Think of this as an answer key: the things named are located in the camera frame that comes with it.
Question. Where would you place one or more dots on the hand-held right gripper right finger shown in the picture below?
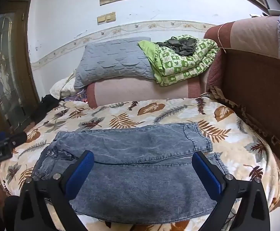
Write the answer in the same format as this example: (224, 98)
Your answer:
(206, 173)

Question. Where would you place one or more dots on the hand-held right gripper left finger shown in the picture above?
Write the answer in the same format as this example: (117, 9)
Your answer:
(80, 172)

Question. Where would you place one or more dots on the blue denim pants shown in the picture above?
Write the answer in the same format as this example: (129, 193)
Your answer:
(142, 149)

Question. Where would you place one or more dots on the black cloth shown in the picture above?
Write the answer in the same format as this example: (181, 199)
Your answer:
(46, 105)

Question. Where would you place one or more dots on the wooden door with glass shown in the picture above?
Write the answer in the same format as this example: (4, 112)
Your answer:
(7, 77)

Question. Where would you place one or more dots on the cream crumpled cloth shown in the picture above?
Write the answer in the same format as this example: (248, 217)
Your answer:
(58, 89)

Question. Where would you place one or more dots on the purple cloth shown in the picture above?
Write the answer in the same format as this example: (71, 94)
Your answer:
(77, 97)

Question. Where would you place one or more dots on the leaf print blanket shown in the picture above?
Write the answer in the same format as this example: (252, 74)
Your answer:
(130, 114)

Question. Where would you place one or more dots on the pink and brown cushion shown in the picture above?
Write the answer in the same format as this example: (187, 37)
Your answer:
(142, 89)

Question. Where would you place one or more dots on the green patterned folded quilt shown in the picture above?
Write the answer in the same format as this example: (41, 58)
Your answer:
(178, 71)

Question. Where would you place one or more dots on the brown padded headboard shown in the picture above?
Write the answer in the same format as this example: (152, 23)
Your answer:
(250, 77)

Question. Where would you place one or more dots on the grey quilted pillow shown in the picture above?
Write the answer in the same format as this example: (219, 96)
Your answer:
(111, 60)

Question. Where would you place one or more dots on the dark olive cloth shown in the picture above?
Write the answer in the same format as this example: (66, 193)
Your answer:
(180, 45)

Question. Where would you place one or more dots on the beige wall switch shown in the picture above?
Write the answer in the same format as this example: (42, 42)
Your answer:
(101, 19)
(110, 16)

